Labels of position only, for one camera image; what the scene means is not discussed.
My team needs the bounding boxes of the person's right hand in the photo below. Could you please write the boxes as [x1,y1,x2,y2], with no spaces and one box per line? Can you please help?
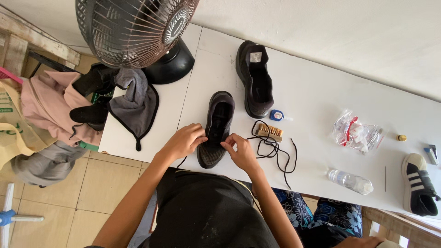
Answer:
[220,133,263,173]

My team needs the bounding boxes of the person's left hand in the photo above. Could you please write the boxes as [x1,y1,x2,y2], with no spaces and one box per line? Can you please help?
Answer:
[159,123,209,163]

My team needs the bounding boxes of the black shoelace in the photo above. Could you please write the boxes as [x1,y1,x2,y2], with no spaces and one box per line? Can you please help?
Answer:
[247,120,298,191]
[176,136,224,170]

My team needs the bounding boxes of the wooden shoe brush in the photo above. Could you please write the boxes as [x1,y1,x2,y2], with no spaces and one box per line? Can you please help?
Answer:
[254,123,284,143]

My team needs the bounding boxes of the black mesh sneaker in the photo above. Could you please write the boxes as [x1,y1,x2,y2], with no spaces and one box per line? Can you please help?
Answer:
[197,91,236,169]
[236,40,275,119]

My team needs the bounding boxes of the small blue glue bottle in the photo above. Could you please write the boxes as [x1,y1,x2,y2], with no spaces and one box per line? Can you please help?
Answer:
[269,109,294,122]

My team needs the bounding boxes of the grey cloth with black edging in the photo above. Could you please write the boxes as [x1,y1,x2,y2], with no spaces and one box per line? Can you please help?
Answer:
[107,68,160,152]

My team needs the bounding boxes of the person's black shirt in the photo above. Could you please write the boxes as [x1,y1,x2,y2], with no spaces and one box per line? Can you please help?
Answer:
[137,167,280,248]

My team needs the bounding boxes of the green plastic crate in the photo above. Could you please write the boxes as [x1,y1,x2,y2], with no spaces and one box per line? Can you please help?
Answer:
[78,140,101,152]

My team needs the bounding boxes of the person's blue floral trousers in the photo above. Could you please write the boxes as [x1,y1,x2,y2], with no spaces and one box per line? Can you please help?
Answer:
[271,187,363,248]

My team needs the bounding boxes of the pair of black shoes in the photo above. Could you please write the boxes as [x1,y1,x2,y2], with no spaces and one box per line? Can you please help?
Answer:
[69,62,120,131]

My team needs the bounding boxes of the clear plastic water bottle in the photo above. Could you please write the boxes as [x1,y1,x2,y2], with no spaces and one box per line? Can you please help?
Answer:
[327,169,375,196]

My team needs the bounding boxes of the clear plastic zip bag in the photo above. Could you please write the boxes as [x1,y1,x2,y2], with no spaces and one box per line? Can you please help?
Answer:
[331,109,387,155]

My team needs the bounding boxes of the black table fan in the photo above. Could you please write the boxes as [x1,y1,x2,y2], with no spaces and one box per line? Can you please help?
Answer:
[75,0,201,85]

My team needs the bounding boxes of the grey garment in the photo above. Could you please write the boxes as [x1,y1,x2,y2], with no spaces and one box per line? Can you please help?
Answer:
[10,141,87,189]

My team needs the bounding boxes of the pink garment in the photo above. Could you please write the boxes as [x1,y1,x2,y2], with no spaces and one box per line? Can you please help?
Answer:
[20,70,104,147]

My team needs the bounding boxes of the beige tote bag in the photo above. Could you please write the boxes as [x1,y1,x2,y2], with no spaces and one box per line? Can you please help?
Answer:
[0,79,58,170]

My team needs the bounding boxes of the black white striped shoe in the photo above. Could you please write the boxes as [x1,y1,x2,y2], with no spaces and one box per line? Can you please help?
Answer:
[401,153,441,217]

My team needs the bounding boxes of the weathered wooden bench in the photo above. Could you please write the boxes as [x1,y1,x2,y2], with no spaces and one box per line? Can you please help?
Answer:
[0,6,81,77]

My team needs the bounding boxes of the pink plastic basket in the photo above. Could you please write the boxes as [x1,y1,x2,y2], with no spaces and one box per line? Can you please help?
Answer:
[0,66,23,85]

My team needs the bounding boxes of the grey blue stapler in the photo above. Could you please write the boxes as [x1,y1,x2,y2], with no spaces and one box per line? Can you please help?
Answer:
[423,144,439,165]

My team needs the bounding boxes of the white blue plastic tool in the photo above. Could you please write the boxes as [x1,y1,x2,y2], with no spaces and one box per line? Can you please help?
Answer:
[0,183,45,248]

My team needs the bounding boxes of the black metal frame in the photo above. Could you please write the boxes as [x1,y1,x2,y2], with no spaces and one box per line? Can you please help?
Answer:
[28,51,82,79]

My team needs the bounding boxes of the wooden table frame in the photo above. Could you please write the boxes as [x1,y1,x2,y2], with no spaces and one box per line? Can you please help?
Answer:
[361,206,441,248]

